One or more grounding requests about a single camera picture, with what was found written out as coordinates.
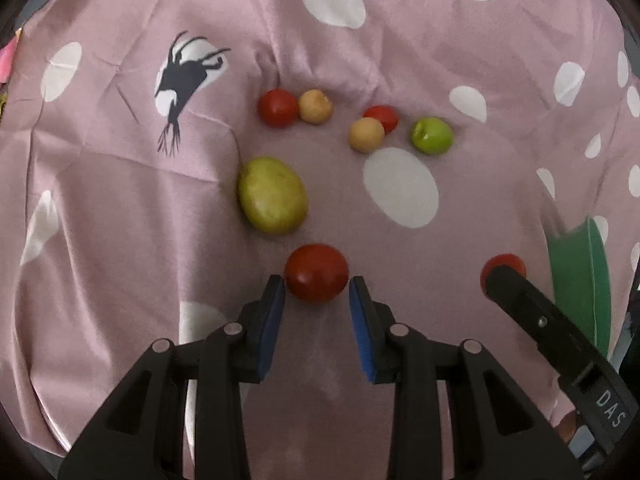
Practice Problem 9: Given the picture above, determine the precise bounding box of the large red tomato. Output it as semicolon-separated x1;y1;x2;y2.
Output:
283;243;350;304

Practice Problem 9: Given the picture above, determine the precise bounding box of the green bowl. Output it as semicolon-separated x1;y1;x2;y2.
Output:
547;217;613;358

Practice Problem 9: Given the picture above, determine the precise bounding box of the medium red tomato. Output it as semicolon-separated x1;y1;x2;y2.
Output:
257;88;301;128

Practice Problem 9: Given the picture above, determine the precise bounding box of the small red tomato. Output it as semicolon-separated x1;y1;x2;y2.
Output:
479;253;527;295
363;105;400;135

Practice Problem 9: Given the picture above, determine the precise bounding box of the pink object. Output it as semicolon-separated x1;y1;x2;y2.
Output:
0;27;23;83

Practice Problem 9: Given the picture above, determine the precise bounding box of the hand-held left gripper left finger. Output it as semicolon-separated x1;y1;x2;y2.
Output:
57;274;287;480

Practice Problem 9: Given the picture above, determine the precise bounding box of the pink polka dot cloth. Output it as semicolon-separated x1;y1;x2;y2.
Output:
0;0;640;463

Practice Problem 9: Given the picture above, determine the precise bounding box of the tan round fruit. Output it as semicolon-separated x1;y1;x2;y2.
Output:
348;118;386;154
298;89;334;125

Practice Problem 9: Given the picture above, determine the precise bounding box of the green apple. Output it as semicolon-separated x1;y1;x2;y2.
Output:
411;117;455;155

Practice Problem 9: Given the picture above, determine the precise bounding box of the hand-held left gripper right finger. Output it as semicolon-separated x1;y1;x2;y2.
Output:
348;275;586;480

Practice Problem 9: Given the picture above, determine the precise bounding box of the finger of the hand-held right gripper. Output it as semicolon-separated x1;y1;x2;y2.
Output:
486;264;603;378

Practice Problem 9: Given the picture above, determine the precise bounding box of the green mango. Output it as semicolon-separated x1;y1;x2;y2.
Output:
237;156;309;236

